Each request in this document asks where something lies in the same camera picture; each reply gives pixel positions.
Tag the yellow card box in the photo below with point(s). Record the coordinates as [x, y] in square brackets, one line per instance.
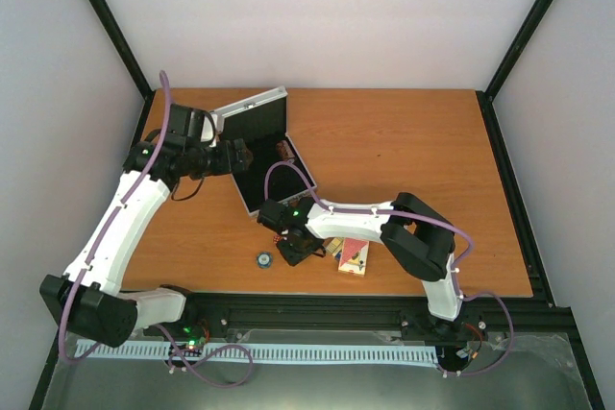
[335, 246]

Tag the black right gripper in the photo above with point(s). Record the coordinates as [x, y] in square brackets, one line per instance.
[293, 258]

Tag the light blue cable duct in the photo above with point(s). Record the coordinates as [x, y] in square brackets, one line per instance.
[289, 354]

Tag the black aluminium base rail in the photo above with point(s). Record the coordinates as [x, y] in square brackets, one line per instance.
[317, 314]

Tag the red playing card deck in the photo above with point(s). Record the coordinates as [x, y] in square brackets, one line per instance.
[353, 257]

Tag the purple chip stack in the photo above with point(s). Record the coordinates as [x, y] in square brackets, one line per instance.
[285, 151]

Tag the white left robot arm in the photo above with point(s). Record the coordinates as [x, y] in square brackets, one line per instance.
[151, 173]

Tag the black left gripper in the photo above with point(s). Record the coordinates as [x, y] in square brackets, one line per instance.
[227, 164]

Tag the aluminium poker case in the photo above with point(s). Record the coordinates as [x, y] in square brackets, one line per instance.
[261, 121]

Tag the blue chip stack left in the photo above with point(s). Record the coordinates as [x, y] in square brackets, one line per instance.
[264, 260]

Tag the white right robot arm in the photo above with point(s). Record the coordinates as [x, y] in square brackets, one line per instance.
[419, 239]

